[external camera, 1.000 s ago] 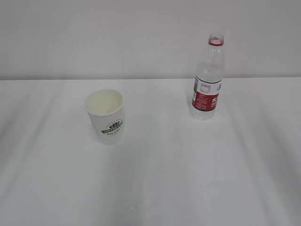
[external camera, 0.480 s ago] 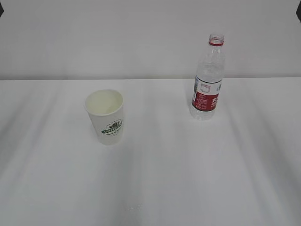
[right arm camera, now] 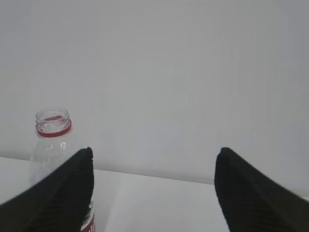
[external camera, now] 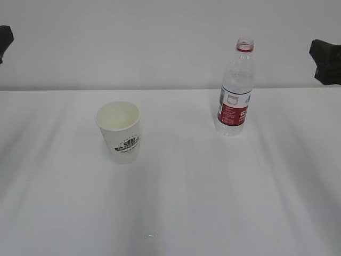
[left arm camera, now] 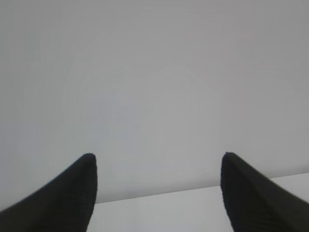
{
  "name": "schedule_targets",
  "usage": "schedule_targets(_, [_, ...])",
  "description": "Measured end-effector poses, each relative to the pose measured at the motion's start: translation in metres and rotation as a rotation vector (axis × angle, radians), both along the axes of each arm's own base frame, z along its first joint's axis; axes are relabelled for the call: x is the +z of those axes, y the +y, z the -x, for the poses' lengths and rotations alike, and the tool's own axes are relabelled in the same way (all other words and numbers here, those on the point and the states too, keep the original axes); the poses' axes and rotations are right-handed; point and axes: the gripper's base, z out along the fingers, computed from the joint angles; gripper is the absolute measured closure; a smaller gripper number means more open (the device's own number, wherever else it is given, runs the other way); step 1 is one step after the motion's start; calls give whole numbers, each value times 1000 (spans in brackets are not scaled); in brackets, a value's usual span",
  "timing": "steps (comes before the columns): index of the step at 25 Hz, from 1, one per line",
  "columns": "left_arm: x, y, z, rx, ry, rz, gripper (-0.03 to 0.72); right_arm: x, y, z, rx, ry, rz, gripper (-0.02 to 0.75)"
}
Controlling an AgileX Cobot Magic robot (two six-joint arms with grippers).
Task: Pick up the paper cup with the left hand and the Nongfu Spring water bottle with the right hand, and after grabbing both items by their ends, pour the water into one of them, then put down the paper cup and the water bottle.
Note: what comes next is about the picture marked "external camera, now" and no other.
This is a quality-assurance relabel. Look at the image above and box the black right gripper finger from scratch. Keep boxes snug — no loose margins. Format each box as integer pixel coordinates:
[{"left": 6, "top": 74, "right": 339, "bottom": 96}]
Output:
[{"left": 309, "top": 39, "right": 340, "bottom": 85}]

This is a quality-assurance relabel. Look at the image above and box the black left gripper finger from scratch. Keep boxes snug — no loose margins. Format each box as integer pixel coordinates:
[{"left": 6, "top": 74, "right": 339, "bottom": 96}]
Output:
[{"left": 0, "top": 25, "right": 14, "bottom": 64}]

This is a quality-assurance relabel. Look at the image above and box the white paper cup green logo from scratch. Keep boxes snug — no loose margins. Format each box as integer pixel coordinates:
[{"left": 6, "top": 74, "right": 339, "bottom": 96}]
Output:
[{"left": 95, "top": 101, "right": 141, "bottom": 164}]

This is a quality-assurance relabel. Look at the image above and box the clear water bottle red label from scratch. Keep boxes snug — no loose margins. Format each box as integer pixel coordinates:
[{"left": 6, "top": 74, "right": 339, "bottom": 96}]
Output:
[{"left": 215, "top": 37, "right": 254, "bottom": 136}]

